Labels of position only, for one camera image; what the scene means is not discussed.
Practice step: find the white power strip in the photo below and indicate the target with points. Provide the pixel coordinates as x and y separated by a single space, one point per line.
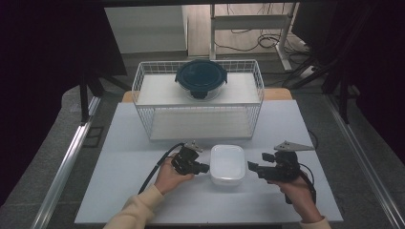
306 71

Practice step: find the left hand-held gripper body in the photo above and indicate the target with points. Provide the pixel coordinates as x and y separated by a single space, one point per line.
186 160

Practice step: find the white metal desk frame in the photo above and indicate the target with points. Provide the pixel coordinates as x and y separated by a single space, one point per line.
248 22

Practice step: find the black stand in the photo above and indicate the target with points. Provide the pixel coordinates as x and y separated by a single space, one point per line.
84 98
342 95

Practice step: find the person's right hand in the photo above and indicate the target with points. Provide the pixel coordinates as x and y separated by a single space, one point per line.
299 197

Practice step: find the person's left hand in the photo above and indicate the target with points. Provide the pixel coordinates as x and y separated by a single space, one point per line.
170 181

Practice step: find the aluminium rail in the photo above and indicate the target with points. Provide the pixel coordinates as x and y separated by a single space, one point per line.
363 152
63 165

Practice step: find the dark blue round lidded container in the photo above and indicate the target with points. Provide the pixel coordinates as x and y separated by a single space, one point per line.
200 78

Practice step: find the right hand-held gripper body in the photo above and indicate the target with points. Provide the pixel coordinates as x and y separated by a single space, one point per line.
283 168

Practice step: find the wooden board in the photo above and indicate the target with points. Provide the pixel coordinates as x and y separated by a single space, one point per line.
277 94

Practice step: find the grey cabinet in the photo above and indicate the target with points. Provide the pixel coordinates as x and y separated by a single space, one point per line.
144 28

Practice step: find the white square container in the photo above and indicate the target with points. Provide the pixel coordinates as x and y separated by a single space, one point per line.
227 163

